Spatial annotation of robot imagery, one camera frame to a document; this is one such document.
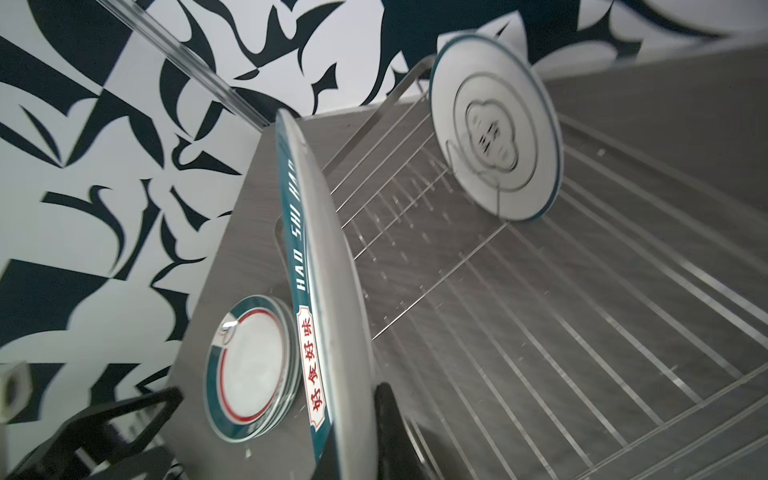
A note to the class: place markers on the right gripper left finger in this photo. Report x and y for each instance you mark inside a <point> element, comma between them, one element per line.
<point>327,465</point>

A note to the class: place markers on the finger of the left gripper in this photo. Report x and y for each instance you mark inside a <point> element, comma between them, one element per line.
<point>89,446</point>

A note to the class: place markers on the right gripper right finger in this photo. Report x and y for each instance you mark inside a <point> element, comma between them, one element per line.
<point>397,457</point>

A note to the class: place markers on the white plate red green band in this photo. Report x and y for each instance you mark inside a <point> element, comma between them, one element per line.
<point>251,374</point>

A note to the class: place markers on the white plate green lettering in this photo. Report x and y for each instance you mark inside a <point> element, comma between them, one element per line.
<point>334,343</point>

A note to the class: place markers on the wire dish rack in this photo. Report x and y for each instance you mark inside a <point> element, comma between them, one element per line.
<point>622,335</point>

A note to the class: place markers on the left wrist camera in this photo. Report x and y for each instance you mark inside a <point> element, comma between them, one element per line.
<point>16,389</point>

